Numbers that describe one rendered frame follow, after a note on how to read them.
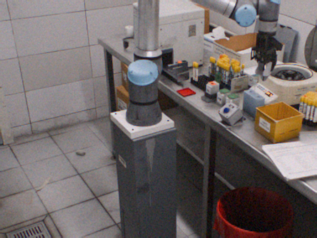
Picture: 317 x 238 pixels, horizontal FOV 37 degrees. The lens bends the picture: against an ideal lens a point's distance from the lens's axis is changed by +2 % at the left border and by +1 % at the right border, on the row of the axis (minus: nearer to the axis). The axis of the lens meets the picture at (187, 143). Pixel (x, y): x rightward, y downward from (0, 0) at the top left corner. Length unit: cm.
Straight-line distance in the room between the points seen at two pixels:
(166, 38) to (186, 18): 14
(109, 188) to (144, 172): 115
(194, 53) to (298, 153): 97
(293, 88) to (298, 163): 48
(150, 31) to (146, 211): 76
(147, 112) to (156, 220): 53
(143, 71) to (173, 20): 63
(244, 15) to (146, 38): 42
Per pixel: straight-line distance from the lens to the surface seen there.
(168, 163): 200
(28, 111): 374
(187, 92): 225
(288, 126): 186
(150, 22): 190
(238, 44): 261
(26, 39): 356
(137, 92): 184
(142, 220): 210
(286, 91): 210
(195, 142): 302
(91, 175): 323
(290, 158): 175
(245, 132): 192
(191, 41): 249
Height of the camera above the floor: 180
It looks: 31 degrees down
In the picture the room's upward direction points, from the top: 1 degrees clockwise
